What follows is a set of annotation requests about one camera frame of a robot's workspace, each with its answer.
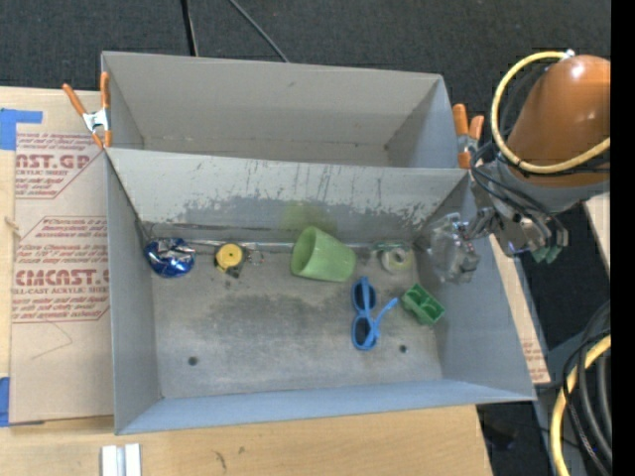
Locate brown cardboard board red print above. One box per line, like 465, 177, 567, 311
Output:
0, 85, 553, 428

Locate blue sunglasses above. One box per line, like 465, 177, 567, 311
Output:
350, 276, 400, 352

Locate grey metal bin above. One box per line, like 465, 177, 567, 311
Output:
100, 51, 538, 436

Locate clear tape roll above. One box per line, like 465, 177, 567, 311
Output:
374, 241, 416, 274

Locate blue crumpled foil packet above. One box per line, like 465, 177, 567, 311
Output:
143, 237, 196, 280

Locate yellow and black tape measure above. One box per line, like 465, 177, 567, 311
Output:
213, 242, 248, 280

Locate small green plastic box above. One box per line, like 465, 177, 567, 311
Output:
400, 283, 446, 327

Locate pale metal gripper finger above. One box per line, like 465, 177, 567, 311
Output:
428, 213, 471, 253
439, 243, 481, 285

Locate light green cup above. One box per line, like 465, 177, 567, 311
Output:
290, 225, 357, 284

